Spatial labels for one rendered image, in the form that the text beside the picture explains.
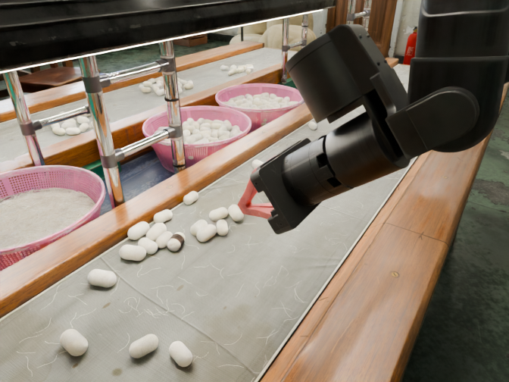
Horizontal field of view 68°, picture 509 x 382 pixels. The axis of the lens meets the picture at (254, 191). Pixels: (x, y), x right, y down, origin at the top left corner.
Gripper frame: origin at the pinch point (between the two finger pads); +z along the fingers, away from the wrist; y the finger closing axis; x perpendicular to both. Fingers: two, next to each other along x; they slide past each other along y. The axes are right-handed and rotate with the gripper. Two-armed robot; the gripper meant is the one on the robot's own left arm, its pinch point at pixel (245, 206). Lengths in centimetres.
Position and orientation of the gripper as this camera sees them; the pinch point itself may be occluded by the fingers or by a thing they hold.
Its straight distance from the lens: 45.2
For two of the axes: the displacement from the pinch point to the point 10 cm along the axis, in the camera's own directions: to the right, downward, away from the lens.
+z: -6.4, 3.3, 7.0
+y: -5.7, 4.1, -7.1
